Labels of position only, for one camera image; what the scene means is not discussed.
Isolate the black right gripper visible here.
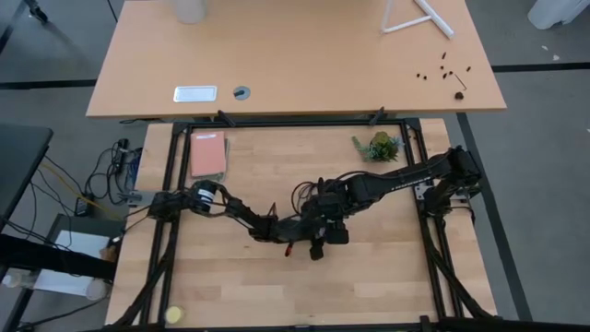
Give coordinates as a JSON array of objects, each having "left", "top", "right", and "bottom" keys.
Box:
[{"left": 301, "top": 196, "right": 352, "bottom": 262}]

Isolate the pink notebook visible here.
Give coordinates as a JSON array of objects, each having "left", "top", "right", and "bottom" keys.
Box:
[{"left": 189, "top": 130, "right": 229, "bottom": 179}]

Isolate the potted succulent plant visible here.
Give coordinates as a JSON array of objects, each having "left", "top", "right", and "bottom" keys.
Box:
[{"left": 350, "top": 130, "right": 406, "bottom": 164}]

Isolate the yellow round object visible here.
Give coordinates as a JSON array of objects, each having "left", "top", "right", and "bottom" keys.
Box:
[{"left": 164, "top": 304, "right": 186, "bottom": 326}]

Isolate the white rectangular tray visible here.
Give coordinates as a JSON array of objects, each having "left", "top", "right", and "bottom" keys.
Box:
[{"left": 172, "top": 85, "right": 218, "bottom": 104}]

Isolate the wooden desk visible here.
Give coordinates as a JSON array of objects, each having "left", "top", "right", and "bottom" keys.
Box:
[{"left": 85, "top": 0, "right": 508, "bottom": 120}]

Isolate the clear plastic cup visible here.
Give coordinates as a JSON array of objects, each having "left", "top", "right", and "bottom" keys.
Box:
[{"left": 84, "top": 278, "right": 111, "bottom": 302}]

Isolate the black power adapter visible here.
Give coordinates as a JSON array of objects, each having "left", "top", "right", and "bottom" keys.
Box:
[{"left": 74, "top": 195, "right": 92, "bottom": 219}]

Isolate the white box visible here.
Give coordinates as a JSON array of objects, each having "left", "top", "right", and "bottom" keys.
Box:
[{"left": 32, "top": 229, "right": 117, "bottom": 297}]

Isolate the black beam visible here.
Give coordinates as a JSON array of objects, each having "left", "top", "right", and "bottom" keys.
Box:
[{"left": 0, "top": 232, "right": 117, "bottom": 281}]

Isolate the white cylinder container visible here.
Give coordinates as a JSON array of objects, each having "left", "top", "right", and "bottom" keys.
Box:
[{"left": 171, "top": 0, "right": 208, "bottom": 26}]

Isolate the white stand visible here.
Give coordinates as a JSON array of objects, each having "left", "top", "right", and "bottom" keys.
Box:
[{"left": 380, "top": 0, "right": 456, "bottom": 41}]

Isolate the black side desk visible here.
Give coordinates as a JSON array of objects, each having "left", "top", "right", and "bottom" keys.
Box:
[{"left": 0, "top": 123, "right": 54, "bottom": 231}]

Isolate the clear plastic bottle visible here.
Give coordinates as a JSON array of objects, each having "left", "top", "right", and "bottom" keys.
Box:
[{"left": 0, "top": 268, "right": 36, "bottom": 291}]

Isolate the black stand leg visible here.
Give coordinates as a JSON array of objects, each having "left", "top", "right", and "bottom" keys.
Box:
[{"left": 21, "top": 0, "right": 50, "bottom": 25}]

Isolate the white cloth object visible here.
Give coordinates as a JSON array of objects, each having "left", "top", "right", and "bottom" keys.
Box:
[{"left": 526, "top": 0, "right": 590, "bottom": 30}]

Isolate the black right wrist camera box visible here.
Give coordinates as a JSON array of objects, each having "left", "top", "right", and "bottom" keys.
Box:
[{"left": 325, "top": 219, "right": 351, "bottom": 246}]

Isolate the black aluminium table frame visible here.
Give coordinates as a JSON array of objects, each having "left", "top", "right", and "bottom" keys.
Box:
[{"left": 110, "top": 116, "right": 502, "bottom": 332}]

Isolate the black floor cable bundle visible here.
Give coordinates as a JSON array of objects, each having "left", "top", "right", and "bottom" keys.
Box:
[{"left": 82, "top": 136, "right": 145, "bottom": 218}]

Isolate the yellow floor cable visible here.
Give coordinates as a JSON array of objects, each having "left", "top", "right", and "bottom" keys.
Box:
[{"left": 40, "top": 160, "right": 122, "bottom": 219}]

